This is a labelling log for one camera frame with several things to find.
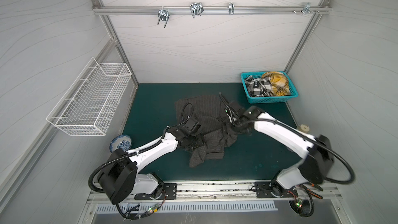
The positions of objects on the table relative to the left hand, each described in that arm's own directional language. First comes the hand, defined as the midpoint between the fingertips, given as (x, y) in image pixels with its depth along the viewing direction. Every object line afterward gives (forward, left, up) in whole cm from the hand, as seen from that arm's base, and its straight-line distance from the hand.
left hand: (204, 141), depth 82 cm
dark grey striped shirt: (+23, -2, -5) cm, 23 cm away
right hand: (+6, -14, +6) cm, 16 cm away
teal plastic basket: (+32, -39, -2) cm, 51 cm away
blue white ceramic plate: (+1, +48, -5) cm, 48 cm away
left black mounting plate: (-24, +16, -7) cm, 29 cm away
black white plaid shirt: (+40, -39, +2) cm, 55 cm away
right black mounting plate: (-21, -30, -5) cm, 37 cm away
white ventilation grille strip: (-29, +3, -8) cm, 30 cm away
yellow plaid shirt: (+42, -52, +1) cm, 67 cm away
